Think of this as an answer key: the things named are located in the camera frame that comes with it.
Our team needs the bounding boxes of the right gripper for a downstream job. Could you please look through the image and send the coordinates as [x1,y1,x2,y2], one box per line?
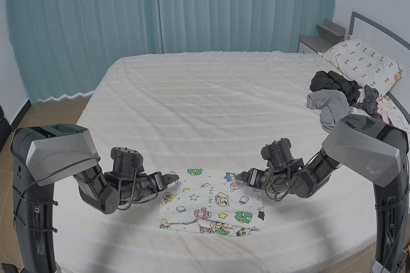
[236,168,268,191]

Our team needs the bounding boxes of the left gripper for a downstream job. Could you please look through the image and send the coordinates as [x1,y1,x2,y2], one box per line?
[150,171,180,193]

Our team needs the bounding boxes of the white printed pyjama top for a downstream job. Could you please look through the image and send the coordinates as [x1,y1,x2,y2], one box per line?
[159,168,265,237]

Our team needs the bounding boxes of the bed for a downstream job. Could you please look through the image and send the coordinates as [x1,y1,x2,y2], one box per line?
[53,12,410,273]

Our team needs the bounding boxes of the pile of clothes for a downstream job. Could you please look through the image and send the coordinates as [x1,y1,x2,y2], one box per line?
[306,71,393,135]

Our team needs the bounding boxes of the grey bedside table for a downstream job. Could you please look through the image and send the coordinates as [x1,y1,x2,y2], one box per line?
[299,18,346,53]

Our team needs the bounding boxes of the white printed pillow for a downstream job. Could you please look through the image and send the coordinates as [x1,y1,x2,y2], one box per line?
[322,36,403,90]

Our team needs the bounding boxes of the black cable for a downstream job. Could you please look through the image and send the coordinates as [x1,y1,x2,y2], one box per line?
[13,155,100,224]

